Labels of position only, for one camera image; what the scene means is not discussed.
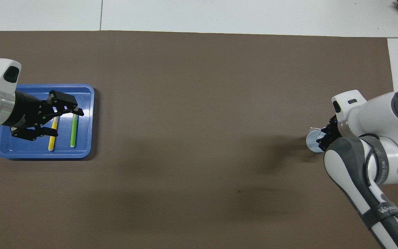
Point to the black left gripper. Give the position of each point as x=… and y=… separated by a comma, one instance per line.
x=26, y=110

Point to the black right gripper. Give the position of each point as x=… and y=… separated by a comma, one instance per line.
x=333, y=128

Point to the yellow pen white cap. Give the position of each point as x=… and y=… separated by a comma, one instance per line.
x=51, y=141

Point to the green pen white cap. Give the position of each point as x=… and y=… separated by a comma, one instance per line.
x=73, y=133

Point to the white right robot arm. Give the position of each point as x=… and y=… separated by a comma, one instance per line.
x=375, y=117

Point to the blue plastic tray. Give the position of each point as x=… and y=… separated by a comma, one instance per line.
x=85, y=138

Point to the translucent mesh pen cup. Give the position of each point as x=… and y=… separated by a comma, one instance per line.
x=311, y=141

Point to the brown table mat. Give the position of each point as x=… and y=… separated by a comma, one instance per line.
x=202, y=103

